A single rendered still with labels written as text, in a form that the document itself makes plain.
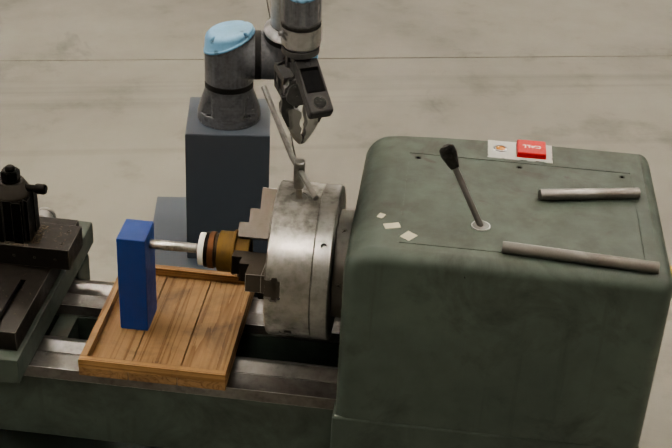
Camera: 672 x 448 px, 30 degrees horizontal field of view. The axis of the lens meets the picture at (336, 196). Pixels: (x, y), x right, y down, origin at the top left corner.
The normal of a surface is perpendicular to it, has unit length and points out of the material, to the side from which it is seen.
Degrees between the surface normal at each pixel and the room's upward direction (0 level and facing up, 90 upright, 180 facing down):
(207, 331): 0
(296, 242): 45
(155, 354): 0
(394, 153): 0
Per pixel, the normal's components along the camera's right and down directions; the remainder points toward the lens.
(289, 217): -0.01, -0.53
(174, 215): 0.04, -0.86
